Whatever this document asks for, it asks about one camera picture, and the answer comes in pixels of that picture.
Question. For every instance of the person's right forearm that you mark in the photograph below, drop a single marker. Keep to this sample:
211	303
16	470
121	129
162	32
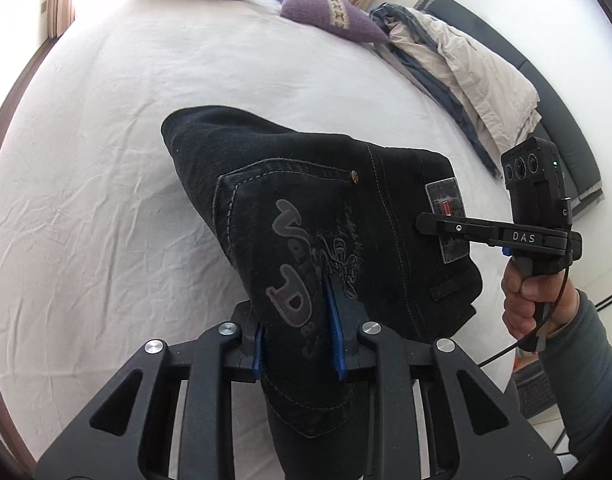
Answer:
586	385

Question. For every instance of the person's right hand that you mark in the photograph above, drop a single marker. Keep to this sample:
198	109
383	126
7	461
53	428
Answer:
518	295

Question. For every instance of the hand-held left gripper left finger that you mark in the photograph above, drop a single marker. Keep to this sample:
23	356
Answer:
257	355

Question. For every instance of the beige duvet with grey trim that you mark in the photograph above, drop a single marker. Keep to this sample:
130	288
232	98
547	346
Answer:
466	70

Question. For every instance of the white bed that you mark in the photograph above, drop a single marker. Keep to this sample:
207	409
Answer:
111	160

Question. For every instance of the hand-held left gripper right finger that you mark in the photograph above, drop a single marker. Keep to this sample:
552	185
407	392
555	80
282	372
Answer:
336	340

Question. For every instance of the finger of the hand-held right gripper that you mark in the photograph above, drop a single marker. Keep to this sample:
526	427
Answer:
456	229

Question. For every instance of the purple pillow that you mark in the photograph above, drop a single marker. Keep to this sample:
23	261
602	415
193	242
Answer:
316	7

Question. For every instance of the black denim pants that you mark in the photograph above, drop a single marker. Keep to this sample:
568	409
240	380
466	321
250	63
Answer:
266	170

